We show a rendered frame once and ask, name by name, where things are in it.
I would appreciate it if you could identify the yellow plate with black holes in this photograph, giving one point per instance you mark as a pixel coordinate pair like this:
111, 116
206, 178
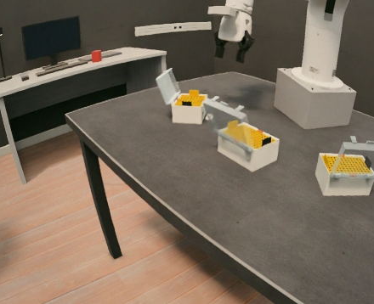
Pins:
329, 164
191, 100
259, 139

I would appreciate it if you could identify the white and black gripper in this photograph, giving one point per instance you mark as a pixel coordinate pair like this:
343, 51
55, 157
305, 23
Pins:
235, 28

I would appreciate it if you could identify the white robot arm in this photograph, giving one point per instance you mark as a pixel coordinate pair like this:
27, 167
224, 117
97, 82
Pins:
322, 39

